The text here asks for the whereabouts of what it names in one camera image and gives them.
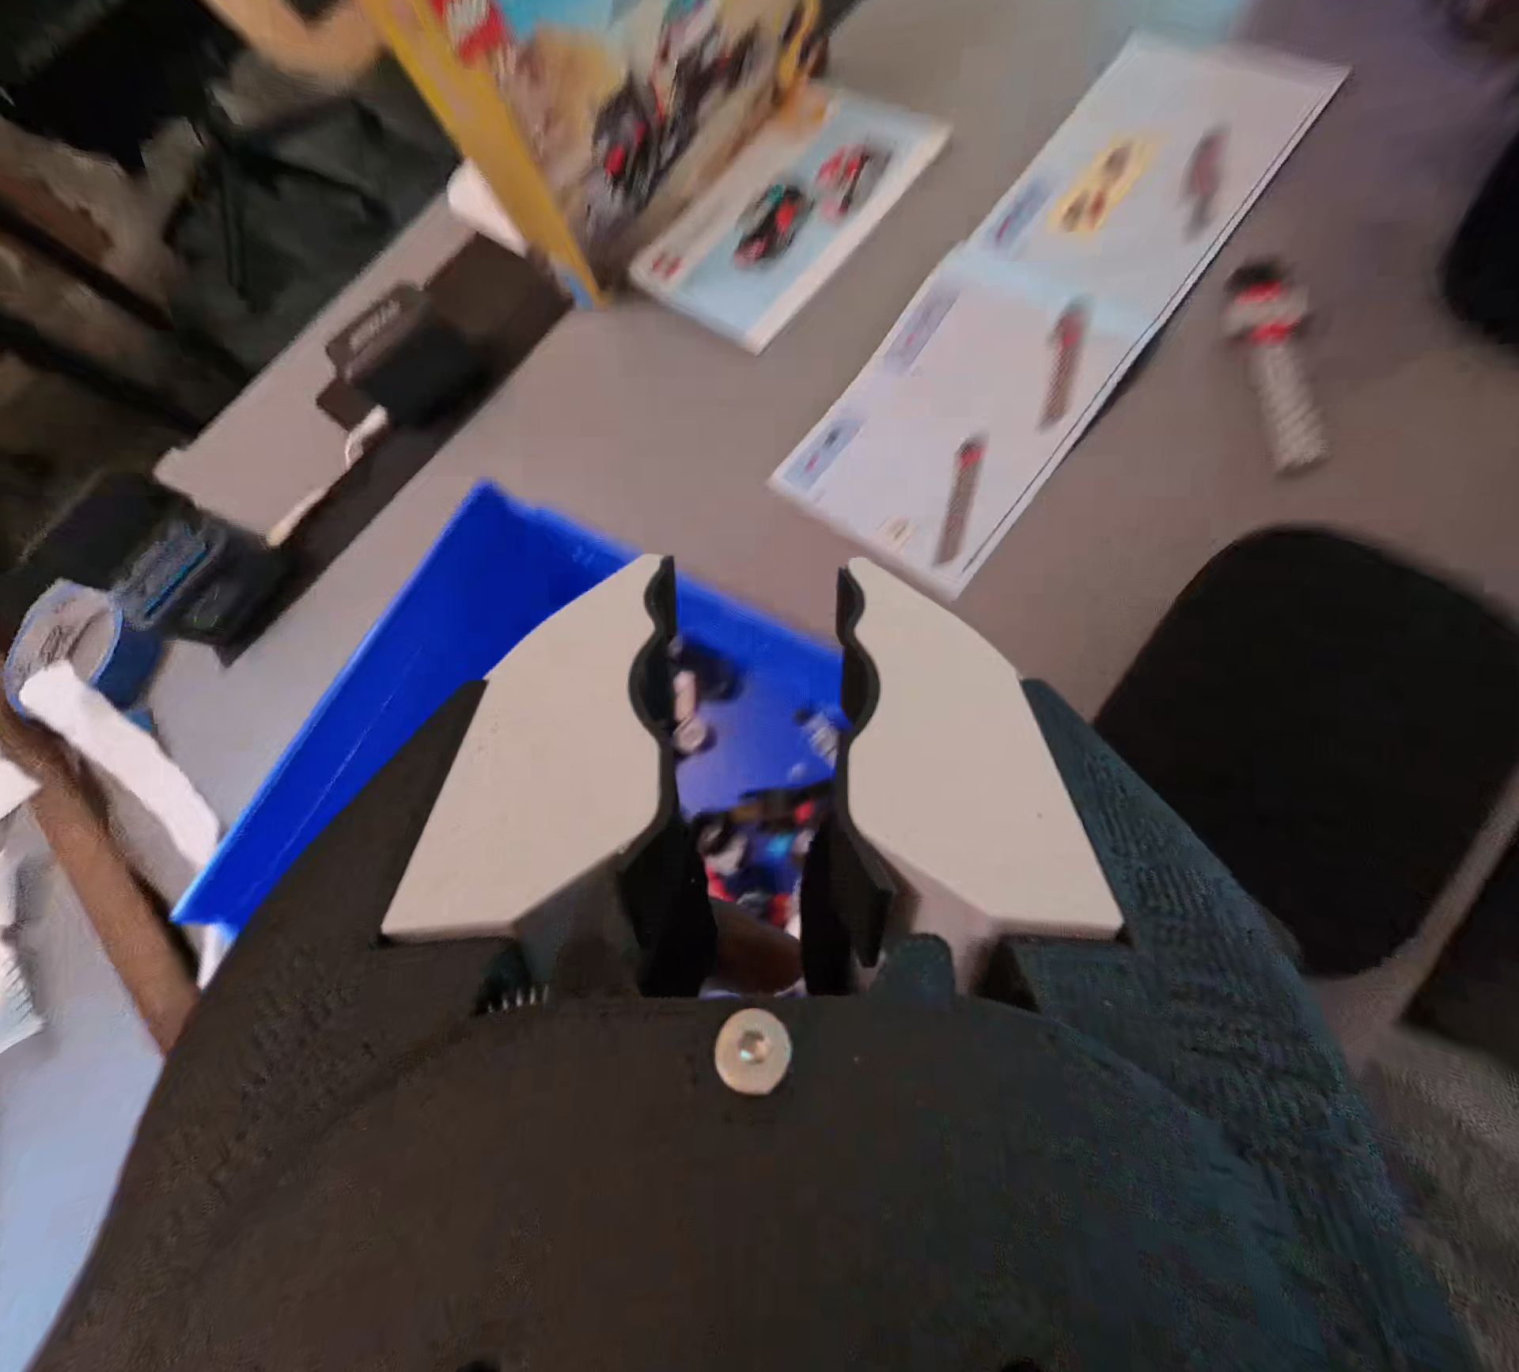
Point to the white paper bag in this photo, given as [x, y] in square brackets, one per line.
[132, 756]

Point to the black hard case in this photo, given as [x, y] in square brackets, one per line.
[203, 578]

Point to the blue tape roll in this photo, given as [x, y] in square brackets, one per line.
[90, 637]

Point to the red and grey lego assembly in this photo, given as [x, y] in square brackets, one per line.
[1276, 364]

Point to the blue plastic bin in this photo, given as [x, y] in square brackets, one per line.
[475, 613]

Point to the closed lego instruction booklet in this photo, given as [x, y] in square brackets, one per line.
[808, 198]

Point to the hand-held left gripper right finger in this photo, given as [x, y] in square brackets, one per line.
[974, 791]

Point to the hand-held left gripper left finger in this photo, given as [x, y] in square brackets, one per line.
[535, 791]

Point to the open lego instruction booklet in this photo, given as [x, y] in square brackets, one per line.
[1105, 245]

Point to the black power adapter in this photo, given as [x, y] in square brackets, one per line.
[404, 364]

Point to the yellow and blue lego box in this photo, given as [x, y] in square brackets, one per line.
[641, 31]

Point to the pile of lego bricks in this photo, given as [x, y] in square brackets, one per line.
[761, 850]

